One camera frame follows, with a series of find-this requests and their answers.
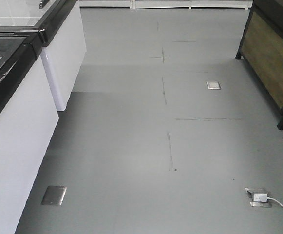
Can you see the steel floor plate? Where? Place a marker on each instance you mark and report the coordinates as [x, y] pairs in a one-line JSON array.
[[54, 195]]

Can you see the silver floor outlet plate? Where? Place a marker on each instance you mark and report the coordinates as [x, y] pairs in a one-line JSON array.
[[213, 85]]

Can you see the floor socket with white plug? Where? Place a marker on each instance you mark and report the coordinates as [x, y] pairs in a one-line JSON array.
[[258, 197]]

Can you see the white chest freezer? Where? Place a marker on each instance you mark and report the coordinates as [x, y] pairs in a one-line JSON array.
[[58, 24], [28, 118]]

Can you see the dark wooden produce stand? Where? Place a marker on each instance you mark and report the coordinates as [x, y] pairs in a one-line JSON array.
[[262, 48]]

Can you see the white store shelving unit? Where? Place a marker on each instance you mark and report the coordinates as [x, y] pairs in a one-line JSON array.
[[156, 4]]

